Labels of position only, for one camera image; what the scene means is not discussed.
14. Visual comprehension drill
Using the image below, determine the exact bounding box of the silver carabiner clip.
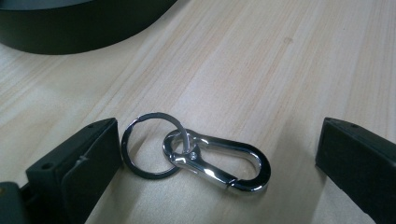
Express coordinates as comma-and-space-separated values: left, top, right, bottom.
162, 128, 272, 193

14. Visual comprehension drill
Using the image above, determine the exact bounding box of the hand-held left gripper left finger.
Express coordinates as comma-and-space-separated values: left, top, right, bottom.
25, 117, 123, 224

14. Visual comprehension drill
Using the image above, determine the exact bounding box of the black round tray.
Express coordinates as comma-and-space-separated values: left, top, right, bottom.
0, 0, 179, 56

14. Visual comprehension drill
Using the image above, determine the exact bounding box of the dark metal key ring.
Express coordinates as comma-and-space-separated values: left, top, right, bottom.
120, 111, 191, 180

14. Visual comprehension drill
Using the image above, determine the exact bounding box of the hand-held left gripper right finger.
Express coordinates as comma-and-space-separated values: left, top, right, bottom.
315, 117, 396, 224

